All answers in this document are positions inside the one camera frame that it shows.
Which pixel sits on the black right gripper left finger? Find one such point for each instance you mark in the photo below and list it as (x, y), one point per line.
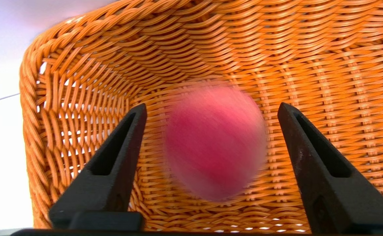
(112, 183)

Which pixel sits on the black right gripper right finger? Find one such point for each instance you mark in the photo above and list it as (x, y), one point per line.
(335, 196)

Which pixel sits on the red peach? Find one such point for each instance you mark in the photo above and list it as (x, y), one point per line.
(216, 144)

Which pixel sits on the orange wicker basket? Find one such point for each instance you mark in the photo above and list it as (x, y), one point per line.
(244, 49)

